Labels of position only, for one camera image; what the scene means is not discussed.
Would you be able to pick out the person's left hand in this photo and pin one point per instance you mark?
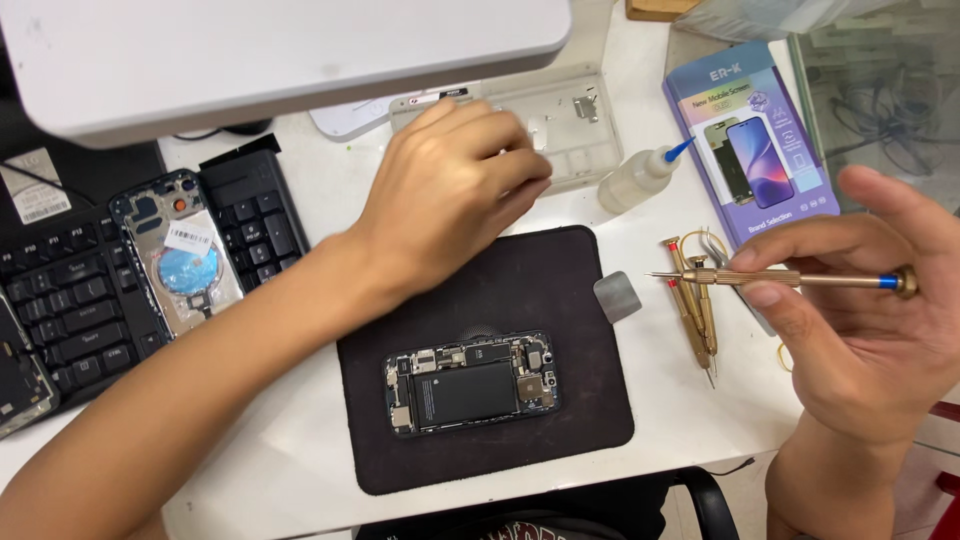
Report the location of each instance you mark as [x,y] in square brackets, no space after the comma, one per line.
[442,187]

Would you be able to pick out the person's right hand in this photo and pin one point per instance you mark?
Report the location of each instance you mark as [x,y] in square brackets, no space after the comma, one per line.
[870,352]

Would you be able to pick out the yellow rubber band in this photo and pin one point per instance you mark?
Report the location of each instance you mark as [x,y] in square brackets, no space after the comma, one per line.
[781,358]
[686,238]

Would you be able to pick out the black work mat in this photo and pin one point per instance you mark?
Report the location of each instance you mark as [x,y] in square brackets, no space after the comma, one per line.
[525,300]

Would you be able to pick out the clear plastic parts tray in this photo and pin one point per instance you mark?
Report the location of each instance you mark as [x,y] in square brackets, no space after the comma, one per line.
[577,142]

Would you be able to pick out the red stool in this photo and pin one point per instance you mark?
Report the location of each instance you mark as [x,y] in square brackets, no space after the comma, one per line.
[949,480]

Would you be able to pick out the squeeze bottle blue tip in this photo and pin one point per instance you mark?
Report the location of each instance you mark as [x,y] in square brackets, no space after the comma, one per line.
[637,180]

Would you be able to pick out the opened smartphone without screen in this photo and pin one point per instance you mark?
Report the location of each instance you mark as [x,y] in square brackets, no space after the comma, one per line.
[469,390]

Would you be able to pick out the grey metal pry card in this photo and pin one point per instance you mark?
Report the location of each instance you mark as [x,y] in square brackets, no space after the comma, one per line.
[619,296]

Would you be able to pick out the black chair armrest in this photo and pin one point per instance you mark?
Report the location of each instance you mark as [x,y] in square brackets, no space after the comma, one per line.
[712,502]

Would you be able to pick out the white monitor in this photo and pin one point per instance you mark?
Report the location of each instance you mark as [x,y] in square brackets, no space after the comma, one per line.
[262,52]

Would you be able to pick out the purple phone screen box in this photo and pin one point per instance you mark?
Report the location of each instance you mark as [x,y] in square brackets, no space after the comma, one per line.
[750,150]

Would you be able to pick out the phone back housing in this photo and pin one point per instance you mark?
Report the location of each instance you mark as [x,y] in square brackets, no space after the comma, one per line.
[184,255]

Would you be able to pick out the wooden block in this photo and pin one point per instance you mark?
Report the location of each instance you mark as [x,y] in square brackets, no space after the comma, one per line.
[660,9]

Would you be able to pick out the person's black shirt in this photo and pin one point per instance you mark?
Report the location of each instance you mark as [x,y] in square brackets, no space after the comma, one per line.
[525,514]

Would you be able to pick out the clear plastic bag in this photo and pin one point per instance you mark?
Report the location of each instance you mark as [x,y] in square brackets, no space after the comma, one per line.
[772,16]

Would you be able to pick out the black keyboard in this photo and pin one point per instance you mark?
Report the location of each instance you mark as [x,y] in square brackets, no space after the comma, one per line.
[75,300]

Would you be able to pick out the black device white label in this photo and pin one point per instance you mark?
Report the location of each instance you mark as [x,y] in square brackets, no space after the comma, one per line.
[34,187]

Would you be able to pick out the detached phone screen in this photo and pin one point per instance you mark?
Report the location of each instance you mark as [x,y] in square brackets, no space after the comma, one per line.
[22,367]

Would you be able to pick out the small metal bracket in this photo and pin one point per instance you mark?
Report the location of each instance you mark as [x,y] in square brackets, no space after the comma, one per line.
[586,109]

